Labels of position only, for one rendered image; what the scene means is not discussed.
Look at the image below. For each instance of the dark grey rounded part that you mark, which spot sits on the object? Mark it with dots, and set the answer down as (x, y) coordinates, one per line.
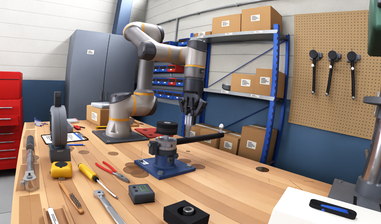
(226, 86)

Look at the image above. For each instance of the red storage bin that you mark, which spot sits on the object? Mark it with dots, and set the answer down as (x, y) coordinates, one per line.
(175, 68)

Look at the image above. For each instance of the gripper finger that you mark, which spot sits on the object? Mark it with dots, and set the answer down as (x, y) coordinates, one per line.
(184, 107)
(199, 107)

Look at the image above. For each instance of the blue storage bin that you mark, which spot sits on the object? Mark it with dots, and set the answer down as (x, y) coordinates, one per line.
(170, 43)
(183, 41)

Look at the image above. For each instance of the clear safety glasses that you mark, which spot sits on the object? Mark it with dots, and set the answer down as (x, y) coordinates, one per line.
(38, 122)

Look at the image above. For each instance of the flat cardboard box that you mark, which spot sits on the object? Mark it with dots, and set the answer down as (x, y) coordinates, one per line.
(202, 33)

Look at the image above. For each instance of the black block with metal socket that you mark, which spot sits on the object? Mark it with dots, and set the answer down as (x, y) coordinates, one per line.
(185, 213)

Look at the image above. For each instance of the blue pen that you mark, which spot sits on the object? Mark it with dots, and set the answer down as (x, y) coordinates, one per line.
(76, 144)

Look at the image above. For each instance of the green grey drill press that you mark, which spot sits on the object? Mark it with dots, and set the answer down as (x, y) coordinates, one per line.
(375, 149)

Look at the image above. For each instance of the red tool chest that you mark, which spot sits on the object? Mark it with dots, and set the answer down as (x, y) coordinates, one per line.
(5, 124)

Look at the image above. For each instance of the red utility knife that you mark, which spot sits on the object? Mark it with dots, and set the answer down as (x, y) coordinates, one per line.
(77, 127)

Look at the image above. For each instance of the blue grey shelf unit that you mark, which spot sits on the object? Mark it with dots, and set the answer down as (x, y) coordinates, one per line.
(275, 93)

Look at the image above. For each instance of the yellow tape measure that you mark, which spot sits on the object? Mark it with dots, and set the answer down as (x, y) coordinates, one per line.
(61, 169)

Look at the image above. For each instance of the black blue handheld device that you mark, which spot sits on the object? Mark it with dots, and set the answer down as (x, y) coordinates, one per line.
(332, 209)

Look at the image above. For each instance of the black flat base sheet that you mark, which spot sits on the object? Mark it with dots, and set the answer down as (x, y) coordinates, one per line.
(137, 137)

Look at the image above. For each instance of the white box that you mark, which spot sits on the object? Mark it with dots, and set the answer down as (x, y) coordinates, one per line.
(289, 208)

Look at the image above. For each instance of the cardboard box with label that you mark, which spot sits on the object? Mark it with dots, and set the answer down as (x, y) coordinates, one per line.
(260, 18)
(226, 24)
(230, 143)
(97, 116)
(268, 82)
(255, 143)
(209, 132)
(243, 83)

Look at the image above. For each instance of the small grey parts box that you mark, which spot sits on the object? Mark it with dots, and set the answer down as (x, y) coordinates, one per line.
(69, 128)

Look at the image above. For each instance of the white tube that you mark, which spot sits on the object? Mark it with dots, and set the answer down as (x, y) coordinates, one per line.
(52, 216)

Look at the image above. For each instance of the dark grey stand block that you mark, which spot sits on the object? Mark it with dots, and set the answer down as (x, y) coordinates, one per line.
(59, 153)

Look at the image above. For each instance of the silver ratchet wrench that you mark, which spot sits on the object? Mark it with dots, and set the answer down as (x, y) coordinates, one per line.
(29, 161)

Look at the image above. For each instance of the grey metal cabinet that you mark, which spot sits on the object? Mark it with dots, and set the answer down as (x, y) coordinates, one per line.
(87, 74)

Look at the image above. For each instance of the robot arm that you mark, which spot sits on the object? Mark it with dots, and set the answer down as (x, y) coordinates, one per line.
(146, 77)

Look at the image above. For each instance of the grey digital gauge box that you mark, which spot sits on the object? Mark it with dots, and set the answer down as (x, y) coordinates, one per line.
(141, 193)

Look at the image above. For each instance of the black clipboard with paper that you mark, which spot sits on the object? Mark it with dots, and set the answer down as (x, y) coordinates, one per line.
(72, 136)

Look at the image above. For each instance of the pale grey pad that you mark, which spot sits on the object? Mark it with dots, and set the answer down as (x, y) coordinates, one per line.
(100, 105)

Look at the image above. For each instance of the silver spanner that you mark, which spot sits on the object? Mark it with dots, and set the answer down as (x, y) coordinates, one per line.
(108, 205)

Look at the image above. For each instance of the red triangular plate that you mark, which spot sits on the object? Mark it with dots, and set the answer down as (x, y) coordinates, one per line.
(146, 132)

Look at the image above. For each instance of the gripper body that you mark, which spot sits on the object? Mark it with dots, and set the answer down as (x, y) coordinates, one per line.
(194, 82)

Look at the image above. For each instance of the brown pegboard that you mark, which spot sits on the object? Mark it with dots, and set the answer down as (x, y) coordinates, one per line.
(333, 102)

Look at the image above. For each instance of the black bracket knob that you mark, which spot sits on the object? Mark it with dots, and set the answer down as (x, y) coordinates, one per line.
(167, 127)

